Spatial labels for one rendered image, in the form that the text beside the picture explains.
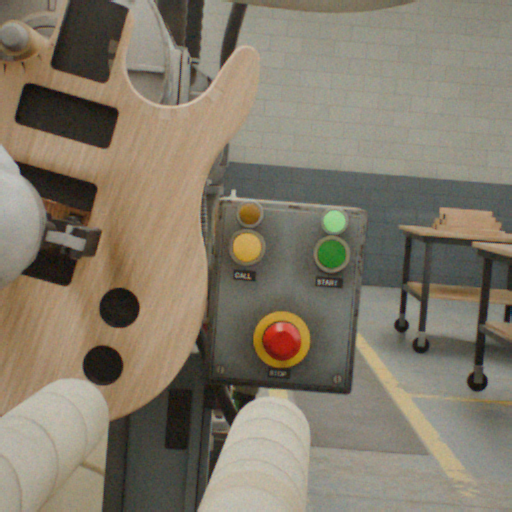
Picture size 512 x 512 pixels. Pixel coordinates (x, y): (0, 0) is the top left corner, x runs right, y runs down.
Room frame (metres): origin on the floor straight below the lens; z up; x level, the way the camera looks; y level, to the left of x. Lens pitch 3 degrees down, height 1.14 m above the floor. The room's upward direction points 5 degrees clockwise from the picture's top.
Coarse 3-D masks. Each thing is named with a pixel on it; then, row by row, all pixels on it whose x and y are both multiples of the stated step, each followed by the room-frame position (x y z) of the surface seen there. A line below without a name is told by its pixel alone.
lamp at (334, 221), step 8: (328, 208) 1.42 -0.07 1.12; (336, 208) 1.42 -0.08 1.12; (328, 216) 1.41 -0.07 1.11; (336, 216) 1.41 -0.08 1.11; (344, 216) 1.41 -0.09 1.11; (328, 224) 1.41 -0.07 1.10; (336, 224) 1.41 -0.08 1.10; (344, 224) 1.42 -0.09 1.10; (328, 232) 1.41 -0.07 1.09; (336, 232) 1.41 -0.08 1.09
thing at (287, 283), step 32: (224, 224) 1.42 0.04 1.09; (288, 224) 1.42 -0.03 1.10; (320, 224) 1.42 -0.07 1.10; (352, 224) 1.42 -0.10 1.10; (224, 256) 1.42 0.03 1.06; (288, 256) 1.42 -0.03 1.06; (352, 256) 1.42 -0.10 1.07; (224, 288) 1.42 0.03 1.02; (256, 288) 1.42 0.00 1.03; (288, 288) 1.42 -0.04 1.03; (320, 288) 1.42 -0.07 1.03; (352, 288) 1.42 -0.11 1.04; (224, 320) 1.42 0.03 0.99; (256, 320) 1.42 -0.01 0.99; (288, 320) 1.41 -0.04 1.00; (320, 320) 1.42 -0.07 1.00; (352, 320) 1.42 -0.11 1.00; (224, 352) 1.42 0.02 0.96; (256, 352) 1.42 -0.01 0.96; (320, 352) 1.42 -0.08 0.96; (352, 352) 1.42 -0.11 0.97; (224, 384) 1.42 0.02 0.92; (256, 384) 1.42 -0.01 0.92; (288, 384) 1.42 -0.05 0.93; (320, 384) 1.42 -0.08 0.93; (352, 384) 1.43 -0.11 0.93; (224, 416) 1.49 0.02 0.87
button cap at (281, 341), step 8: (272, 328) 1.39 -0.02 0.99; (280, 328) 1.39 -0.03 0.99; (288, 328) 1.39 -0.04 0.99; (264, 336) 1.39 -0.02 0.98; (272, 336) 1.39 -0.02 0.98; (280, 336) 1.39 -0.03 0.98; (288, 336) 1.39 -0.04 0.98; (296, 336) 1.39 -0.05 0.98; (264, 344) 1.39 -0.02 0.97; (272, 344) 1.39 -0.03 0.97; (280, 344) 1.39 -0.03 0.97; (288, 344) 1.39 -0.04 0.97; (296, 344) 1.39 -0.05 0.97; (272, 352) 1.39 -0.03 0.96; (280, 352) 1.39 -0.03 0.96; (288, 352) 1.39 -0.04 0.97; (296, 352) 1.39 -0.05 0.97; (280, 360) 1.39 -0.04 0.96
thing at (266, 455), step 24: (264, 408) 0.51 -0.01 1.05; (288, 408) 0.52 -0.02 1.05; (240, 432) 0.47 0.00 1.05; (264, 432) 0.46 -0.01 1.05; (288, 432) 0.47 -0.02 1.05; (240, 456) 0.42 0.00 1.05; (264, 456) 0.42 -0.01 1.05; (288, 456) 0.43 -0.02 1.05; (216, 480) 0.40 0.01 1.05; (240, 480) 0.38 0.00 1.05; (264, 480) 0.38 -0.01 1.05; (288, 480) 0.40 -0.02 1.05; (216, 504) 0.36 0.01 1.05; (240, 504) 0.36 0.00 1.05; (264, 504) 0.36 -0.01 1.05; (288, 504) 0.37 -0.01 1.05
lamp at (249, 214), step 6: (240, 204) 1.41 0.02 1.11; (246, 204) 1.41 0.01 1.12; (252, 204) 1.41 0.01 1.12; (258, 204) 1.41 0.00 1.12; (246, 210) 1.41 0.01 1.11; (252, 210) 1.41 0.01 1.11; (258, 210) 1.41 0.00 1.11; (240, 216) 1.41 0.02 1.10; (246, 216) 1.41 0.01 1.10; (252, 216) 1.41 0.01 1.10; (258, 216) 1.41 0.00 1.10; (240, 222) 1.41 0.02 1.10; (246, 222) 1.41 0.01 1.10; (252, 222) 1.41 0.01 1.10; (258, 222) 1.41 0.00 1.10
